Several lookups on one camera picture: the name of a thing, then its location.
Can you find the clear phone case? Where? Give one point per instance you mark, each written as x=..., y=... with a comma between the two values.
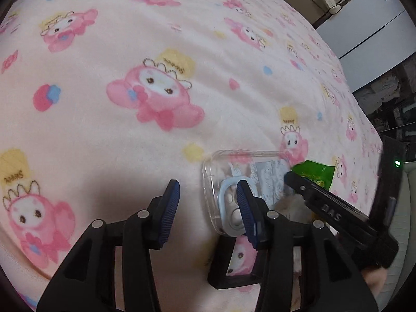
x=217, y=172

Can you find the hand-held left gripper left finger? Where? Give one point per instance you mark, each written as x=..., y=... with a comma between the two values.
x=170, y=211

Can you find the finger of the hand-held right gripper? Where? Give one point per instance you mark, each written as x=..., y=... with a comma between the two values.
x=325, y=206

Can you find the green packet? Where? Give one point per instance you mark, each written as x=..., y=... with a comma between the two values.
x=312, y=172

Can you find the white fluffy ball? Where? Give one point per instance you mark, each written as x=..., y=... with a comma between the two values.
x=292, y=211

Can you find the cream bag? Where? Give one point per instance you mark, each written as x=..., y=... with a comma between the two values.
x=331, y=1

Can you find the dark shelf of clothes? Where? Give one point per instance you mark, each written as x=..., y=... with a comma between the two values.
x=390, y=97

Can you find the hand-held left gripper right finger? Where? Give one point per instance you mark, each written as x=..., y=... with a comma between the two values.
x=247, y=214

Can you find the pink printed blanket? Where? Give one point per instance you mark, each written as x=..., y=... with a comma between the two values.
x=113, y=152

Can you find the person's right hand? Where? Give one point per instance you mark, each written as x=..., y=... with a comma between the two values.
x=373, y=278

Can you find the white wardrobe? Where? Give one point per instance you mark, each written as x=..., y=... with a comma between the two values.
x=364, y=22

